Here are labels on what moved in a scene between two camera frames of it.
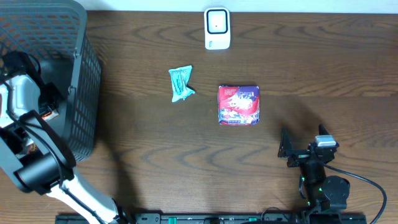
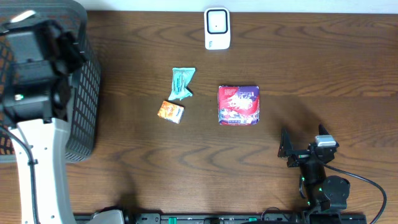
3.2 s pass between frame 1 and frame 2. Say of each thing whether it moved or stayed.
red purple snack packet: stayed
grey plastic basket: stayed
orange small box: moved
